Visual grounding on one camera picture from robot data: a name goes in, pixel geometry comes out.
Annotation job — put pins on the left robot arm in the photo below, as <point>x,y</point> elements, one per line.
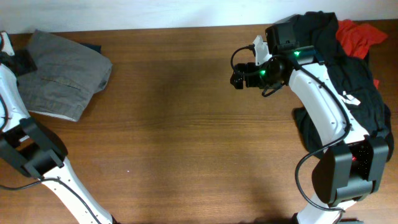
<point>37,152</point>

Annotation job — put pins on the black shirt with white print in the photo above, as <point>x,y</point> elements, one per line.
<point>348,75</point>

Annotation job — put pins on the grey shorts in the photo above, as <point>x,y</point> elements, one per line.
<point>68,75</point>

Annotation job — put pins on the folded navy blue garment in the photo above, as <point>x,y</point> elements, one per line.
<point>96,48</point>

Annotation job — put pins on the red shirt with white print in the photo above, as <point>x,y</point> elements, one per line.
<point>357,39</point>

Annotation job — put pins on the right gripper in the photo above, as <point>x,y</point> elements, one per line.
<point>251,80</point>

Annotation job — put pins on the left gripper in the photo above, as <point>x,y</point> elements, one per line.
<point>27,64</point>

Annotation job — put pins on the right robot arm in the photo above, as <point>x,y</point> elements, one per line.
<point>353,162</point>

